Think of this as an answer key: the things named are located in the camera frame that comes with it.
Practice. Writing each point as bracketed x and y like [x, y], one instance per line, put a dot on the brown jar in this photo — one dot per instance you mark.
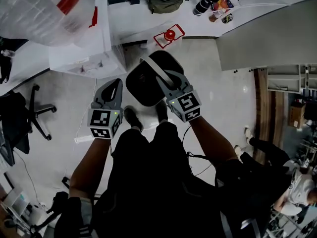
[215, 16]

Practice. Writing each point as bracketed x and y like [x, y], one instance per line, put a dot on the dark drink can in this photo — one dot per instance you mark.
[227, 18]

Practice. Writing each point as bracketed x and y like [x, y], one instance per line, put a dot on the person's left shoe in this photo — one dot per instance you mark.
[132, 118]

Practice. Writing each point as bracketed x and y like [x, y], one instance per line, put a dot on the black office chair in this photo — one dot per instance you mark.
[15, 123]

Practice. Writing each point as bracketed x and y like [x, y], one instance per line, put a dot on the black wheeled chair base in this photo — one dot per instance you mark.
[53, 207]

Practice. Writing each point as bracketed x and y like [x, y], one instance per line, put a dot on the person's right shoe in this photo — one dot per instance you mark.
[162, 111]

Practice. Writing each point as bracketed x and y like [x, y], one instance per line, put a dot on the olive green bag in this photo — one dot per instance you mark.
[164, 4]

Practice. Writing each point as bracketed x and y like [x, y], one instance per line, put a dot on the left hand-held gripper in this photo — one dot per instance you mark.
[101, 123]

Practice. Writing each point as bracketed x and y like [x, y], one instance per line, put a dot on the black thermos bottle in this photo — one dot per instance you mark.
[201, 7]

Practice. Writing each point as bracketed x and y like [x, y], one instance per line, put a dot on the cardboard box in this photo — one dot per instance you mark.
[296, 115]

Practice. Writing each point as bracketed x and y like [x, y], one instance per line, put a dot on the colourful snack packet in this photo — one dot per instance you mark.
[226, 2]

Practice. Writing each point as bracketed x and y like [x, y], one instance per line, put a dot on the person's shoe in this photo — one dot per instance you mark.
[132, 118]
[162, 111]

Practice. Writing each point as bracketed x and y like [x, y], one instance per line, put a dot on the black oval pad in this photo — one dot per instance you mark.
[143, 88]

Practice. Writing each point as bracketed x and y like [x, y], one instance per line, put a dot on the clear plastic bag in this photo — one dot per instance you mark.
[32, 11]

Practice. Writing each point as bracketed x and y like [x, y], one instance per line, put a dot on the small clear water bottle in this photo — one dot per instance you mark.
[8, 53]

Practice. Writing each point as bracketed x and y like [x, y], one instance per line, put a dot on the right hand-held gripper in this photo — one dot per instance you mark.
[185, 105]

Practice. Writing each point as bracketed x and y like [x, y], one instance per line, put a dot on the white water dispenser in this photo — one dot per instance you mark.
[99, 48]

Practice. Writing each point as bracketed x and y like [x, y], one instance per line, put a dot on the person's black clothing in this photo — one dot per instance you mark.
[153, 187]

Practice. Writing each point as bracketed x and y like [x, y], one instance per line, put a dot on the white metal locker cabinet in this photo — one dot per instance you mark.
[260, 38]

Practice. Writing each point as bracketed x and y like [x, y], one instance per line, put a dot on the white laptop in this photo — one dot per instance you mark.
[16, 203]

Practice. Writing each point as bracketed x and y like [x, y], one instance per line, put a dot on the black bag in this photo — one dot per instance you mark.
[5, 66]

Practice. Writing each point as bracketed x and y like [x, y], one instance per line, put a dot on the person's left forearm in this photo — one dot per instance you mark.
[86, 167]

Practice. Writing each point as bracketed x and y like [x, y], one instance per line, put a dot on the person's right forearm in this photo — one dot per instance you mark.
[213, 142]

